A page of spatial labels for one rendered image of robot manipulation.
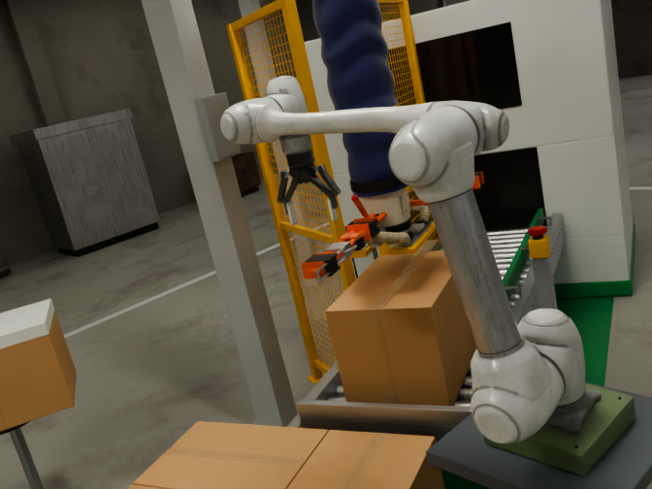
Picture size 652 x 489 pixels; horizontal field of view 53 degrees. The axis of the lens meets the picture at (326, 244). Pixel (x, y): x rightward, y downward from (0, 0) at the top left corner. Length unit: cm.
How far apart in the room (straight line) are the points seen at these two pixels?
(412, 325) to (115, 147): 813
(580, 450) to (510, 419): 26
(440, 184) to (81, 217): 866
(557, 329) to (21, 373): 221
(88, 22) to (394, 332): 979
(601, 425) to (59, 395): 220
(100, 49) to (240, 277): 858
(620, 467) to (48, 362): 224
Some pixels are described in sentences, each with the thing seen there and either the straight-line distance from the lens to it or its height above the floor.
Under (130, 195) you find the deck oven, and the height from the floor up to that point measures 61.
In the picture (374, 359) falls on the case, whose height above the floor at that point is 75.
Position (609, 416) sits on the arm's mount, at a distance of 182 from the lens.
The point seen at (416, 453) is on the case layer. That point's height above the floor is 54.
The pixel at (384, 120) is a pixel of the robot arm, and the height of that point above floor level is 162.
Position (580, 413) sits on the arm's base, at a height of 83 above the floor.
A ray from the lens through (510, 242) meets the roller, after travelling 414.
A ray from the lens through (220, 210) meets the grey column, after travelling 320.
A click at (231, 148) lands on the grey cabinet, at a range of 320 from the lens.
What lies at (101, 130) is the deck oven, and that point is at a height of 162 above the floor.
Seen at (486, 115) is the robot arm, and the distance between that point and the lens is 149.
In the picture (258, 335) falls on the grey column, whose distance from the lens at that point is 337.
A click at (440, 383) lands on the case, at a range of 235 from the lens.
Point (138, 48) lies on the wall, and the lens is 1181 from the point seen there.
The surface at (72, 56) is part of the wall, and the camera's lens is 1134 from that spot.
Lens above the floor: 178
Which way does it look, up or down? 15 degrees down
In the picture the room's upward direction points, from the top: 13 degrees counter-clockwise
